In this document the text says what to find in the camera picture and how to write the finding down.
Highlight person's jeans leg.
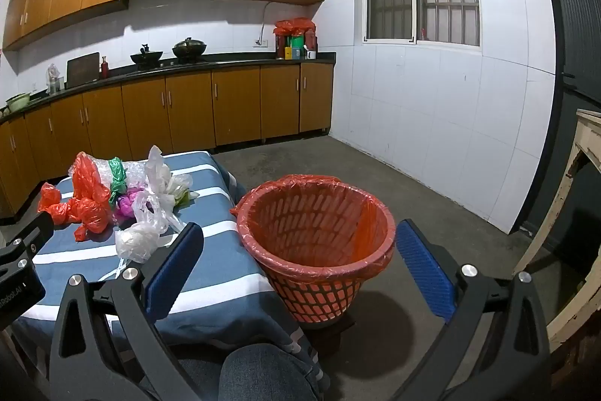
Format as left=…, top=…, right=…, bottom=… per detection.
left=218, top=343, right=327, bottom=401

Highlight dark stool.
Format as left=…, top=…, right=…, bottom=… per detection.
left=304, top=319, right=356, bottom=356

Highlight red plastic bag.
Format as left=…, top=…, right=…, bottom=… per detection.
left=70, top=152, right=112, bottom=204
left=38, top=182, right=76, bottom=225
left=70, top=198, right=116, bottom=242

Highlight white plastic bag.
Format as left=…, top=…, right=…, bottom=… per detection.
left=145, top=145, right=193, bottom=214

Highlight cream wooden frame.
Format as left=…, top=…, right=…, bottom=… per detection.
left=512, top=109, right=601, bottom=353

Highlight dark cutting board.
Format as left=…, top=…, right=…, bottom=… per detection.
left=66, top=52, right=101, bottom=88

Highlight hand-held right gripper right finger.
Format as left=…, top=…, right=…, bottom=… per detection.
left=390, top=219, right=551, bottom=401

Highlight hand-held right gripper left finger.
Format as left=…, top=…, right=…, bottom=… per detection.
left=47, top=221, right=221, bottom=401

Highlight blue white striped tablecloth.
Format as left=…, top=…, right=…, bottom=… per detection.
left=12, top=151, right=329, bottom=387

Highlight clear plastic bag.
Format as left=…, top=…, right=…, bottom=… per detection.
left=115, top=192, right=189, bottom=264

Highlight orange mesh waste basket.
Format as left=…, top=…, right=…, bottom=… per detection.
left=230, top=174, right=397, bottom=327

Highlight clear bag on container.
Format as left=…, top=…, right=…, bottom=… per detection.
left=46, top=64, right=65, bottom=94

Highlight white power cable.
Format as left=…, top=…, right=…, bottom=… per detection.
left=257, top=0, right=283, bottom=45

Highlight wooden lower cabinets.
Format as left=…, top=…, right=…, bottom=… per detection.
left=0, top=62, right=335, bottom=219

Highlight red bag on jars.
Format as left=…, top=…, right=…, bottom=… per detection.
left=273, top=18, right=314, bottom=38

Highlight clear bubble wrap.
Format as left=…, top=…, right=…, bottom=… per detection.
left=68, top=156, right=152, bottom=196

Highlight green bowl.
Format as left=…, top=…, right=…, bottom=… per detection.
left=6, top=93, right=32, bottom=112

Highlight black bowl with utensils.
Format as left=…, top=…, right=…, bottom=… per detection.
left=130, top=44, right=163, bottom=66

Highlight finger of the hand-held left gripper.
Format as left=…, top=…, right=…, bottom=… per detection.
left=0, top=210, right=56, bottom=270

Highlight black pot with lid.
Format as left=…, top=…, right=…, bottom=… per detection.
left=172, top=37, right=207, bottom=60

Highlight pink plastic bag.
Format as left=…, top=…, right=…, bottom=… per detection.
left=115, top=189, right=151, bottom=223

